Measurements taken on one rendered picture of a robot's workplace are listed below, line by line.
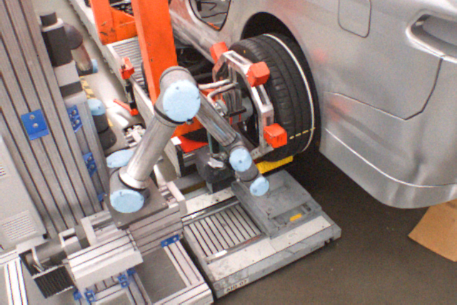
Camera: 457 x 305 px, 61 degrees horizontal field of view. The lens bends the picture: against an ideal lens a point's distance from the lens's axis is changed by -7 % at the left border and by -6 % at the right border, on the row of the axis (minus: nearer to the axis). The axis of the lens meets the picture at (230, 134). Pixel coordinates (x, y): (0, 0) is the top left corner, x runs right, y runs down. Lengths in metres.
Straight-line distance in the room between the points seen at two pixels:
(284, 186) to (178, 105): 1.41
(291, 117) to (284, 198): 0.72
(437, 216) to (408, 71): 1.59
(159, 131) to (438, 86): 0.89
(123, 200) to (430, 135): 1.06
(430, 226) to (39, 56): 2.34
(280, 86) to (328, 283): 1.13
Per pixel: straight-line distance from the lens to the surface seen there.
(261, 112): 1.86
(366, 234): 2.64
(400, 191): 1.67
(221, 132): 1.54
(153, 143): 1.35
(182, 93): 1.25
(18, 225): 1.77
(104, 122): 2.02
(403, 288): 2.44
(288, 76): 1.91
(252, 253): 2.40
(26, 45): 1.49
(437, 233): 2.74
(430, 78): 1.37
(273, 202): 2.46
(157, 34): 2.26
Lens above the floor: 1.95
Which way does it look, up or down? 35 degrees down
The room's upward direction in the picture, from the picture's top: 6 degrees counter-clockwise
